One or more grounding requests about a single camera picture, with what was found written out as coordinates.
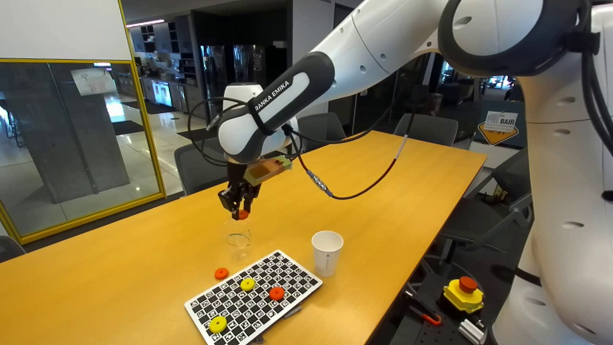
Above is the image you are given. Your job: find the round orange block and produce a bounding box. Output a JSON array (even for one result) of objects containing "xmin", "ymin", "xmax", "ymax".
[
  {"xmin": 269, "ymin": 286, "xmax": 286, "ymax": 301},
  {"xmin": 215, "ymin": 267, "xmax": 231, "ymax": 280},
  {"xmin": 232, "ymin": 209, "xmax": 250, "ymax": 221}
]

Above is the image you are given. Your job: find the checkered marker board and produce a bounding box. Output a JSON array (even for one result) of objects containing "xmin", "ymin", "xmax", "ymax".
[{"xmin": 185, "ymin": 249, "xmax": 322, "ymax": 345}]

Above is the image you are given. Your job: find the grey office chair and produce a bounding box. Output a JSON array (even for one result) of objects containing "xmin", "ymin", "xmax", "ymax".
[
  {"xmin": 175, "ymin": 144, "xmax": 229, "ymax": 194},
  {"xmin": 395, "ymin": 113, "xmax": 460, "ymax": 146},
  {"xmin": 299, "ymin": 113, "xmax": 345, "ymax": 152}
]

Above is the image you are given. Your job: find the yellow warning sign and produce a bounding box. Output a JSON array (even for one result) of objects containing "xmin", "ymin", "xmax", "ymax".
[{"xmin": 478, "ymin": 111, "xmax": 520, "ymax": 146}]

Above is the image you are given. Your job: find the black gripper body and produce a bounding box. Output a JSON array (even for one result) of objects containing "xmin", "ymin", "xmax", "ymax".
[{"xmin": 219, "ymin": 163, "xmax": 259, "ymax": 209}]

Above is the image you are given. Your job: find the yellow emergency stop button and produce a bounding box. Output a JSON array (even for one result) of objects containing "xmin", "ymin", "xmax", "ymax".
[{"xmin": 443, "ymin": 276, "xmax": 485, "ymax": 314}]

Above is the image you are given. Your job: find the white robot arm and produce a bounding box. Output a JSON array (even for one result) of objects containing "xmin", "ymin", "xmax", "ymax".
[{"xmin": 219, "ymin": 0, "xmax": 613, "ymax": 345}]

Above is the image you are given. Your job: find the round yellow block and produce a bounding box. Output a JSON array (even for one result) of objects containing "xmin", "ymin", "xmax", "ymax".
[
  {"xmin": 240, "ymin": 278, "xmax": 257, "ymax": 291},
  {"xmin": 209, "ymin": 316, "xmax": 229, "ymax": 334}
]

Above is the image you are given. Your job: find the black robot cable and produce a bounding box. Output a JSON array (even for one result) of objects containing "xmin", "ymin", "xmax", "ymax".
[{"xmin": 186, "ymin": 94, "xmax": 412, "ymax": 203}]

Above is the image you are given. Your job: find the white paper cup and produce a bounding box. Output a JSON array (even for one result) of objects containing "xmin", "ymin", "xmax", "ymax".
[{"xmin": 311, "ymin": 230, "xmax": 345, "ymax": 276}]

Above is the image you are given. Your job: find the clear plastic cup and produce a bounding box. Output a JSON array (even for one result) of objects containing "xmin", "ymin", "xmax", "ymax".
[{"xmin": 227, "ymin": 230, "xmax": 252, "ymax": 263}]

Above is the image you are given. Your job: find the orange handled tool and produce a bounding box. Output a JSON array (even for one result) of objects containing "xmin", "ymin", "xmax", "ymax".
[{"xmin": 409, "ymin": 303, "xmax": 443, "ymax": 328}]

